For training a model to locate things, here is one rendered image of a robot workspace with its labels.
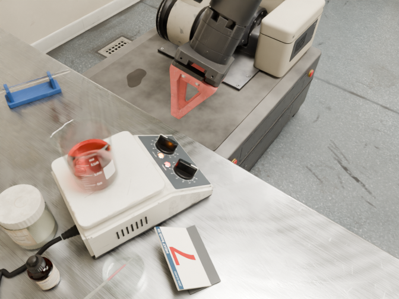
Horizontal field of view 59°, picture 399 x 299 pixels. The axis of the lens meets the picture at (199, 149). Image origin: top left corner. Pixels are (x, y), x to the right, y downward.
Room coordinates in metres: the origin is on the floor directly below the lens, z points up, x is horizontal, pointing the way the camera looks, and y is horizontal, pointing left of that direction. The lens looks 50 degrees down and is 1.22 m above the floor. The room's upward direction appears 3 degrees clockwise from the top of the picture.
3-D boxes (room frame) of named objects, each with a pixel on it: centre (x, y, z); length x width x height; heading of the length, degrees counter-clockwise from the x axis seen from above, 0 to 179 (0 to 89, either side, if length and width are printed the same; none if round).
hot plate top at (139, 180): (0.27, 0.12, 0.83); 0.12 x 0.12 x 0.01; 36
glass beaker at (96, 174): (0.26, 0.14, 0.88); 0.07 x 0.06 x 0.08; 104
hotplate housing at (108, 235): (0.28, 0.10, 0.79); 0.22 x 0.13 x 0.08; 126
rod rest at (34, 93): (0.51, 0.33, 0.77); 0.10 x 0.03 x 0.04; 123
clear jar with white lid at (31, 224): (0.22, 0.23, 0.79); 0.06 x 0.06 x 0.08
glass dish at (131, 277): (0.16, 0.09, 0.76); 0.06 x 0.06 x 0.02
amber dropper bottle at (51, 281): (0.15, 0.19, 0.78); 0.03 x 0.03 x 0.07
